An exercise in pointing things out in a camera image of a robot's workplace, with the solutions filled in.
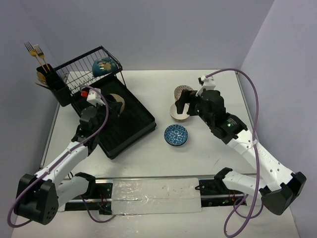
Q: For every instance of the gold fork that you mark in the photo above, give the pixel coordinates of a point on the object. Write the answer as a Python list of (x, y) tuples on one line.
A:
[(33, 53), (41, 55)]

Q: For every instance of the beige black bowl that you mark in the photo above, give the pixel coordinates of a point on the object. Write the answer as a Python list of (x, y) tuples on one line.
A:
[(116, 104)]

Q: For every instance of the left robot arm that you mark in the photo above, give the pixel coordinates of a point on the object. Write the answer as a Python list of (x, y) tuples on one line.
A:
[(39, 196)]

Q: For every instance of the gold fork right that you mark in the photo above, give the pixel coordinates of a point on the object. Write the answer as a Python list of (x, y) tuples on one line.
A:
[(41, 55)]

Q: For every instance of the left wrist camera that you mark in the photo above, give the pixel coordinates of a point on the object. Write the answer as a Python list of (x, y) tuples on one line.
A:
[(93, 96)]

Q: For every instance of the white taped sheet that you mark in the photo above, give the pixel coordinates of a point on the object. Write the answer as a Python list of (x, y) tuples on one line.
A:
[(155, 196)]

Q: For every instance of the blue gold globe bowl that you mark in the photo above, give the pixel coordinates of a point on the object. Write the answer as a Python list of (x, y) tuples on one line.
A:
[(103, 66)]

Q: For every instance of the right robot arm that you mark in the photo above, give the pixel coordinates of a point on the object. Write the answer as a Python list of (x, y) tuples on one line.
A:
[(278, 186)]

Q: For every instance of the white floral bowl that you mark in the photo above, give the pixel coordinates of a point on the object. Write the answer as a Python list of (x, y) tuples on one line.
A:
[(179, 117)]

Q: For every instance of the gold fork left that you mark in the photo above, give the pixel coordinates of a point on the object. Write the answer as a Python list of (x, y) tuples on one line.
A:
[(33, 53)]

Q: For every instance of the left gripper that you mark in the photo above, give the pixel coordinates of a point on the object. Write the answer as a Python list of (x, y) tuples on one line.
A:
[(106, 106)]

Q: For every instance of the patterned brown white bowl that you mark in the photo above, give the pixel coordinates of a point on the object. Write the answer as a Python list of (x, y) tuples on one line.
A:
[(178, 90)]

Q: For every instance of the black cutlery holder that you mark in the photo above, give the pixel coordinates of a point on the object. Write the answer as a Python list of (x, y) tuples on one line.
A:
[(56, 84)]

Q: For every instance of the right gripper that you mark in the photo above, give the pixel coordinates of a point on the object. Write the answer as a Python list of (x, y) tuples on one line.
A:
[(187, 96)]

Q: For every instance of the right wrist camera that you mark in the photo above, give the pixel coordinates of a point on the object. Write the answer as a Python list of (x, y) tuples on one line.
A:
[(207, 83)]

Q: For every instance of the black wire dish rack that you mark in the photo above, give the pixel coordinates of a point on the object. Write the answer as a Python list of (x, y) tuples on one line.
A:
[(128, 121)]

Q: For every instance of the gold spoon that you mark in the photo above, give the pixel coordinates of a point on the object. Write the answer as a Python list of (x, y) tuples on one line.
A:
[(41, 78)]

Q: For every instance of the blue triangle pattern bowl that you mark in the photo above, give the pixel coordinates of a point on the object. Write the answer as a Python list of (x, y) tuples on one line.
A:
[(176, 135)]

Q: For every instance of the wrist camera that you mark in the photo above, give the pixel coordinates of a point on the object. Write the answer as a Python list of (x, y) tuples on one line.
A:
[(93, 96), (207, 83)]

